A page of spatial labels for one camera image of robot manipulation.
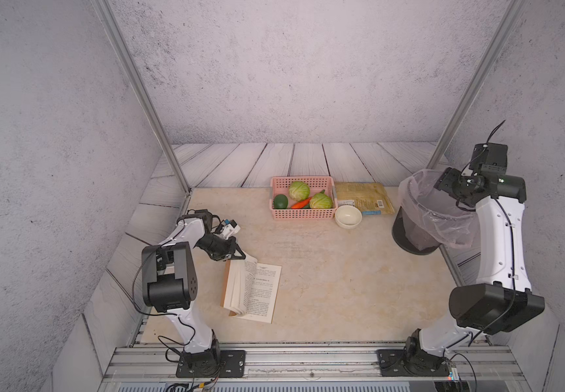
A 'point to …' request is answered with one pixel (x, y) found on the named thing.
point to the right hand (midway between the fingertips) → (451, 181)
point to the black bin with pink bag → (429, 216)
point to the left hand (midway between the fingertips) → (244, 255)
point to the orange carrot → (300, 204)
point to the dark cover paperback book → (250, 288)
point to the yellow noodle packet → (371, 197)
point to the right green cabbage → (321, 201)
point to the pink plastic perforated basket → (280, 185)
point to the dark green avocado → (280, 202)
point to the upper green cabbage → (299, 190)
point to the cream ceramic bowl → (348, 216)
